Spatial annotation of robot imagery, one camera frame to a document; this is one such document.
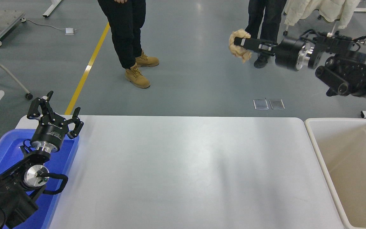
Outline white table foot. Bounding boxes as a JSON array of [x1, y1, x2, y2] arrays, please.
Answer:
[[42, 0, 63, 18]]

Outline blue plastic tray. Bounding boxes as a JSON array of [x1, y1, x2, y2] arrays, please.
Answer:
[[0, 129, 79, 229]]

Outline grey wheeled platform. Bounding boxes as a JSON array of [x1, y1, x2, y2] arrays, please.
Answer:
[[0, 10, 25, 48]]

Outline tan paper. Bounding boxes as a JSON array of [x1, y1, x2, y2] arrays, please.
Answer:
[[228, 29, 253, 63]]

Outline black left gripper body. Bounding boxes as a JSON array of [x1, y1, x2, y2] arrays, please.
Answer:
[[30, 116, 67, 149]]

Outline person in tan boots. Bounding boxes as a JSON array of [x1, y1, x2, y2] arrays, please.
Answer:
[[97, 0, 160, 89]]

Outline white floor cable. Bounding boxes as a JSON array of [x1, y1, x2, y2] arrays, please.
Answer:
[[25, 20, 66, 32]]

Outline white wheeled chair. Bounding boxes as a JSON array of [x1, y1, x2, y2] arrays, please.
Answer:
[[282, 14, 337, 37]]

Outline large pale bin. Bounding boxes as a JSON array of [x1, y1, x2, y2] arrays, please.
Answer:
[[304, 118, 366, 229]]

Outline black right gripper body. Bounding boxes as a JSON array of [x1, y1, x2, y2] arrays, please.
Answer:
[[275, 38, 304, 71]]

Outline cream coat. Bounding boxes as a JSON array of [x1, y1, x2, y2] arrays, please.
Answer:
[[284, 0, 361, 26]]

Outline person in black shoes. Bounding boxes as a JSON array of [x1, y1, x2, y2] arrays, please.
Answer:
[[245, 0, 288, 69]]

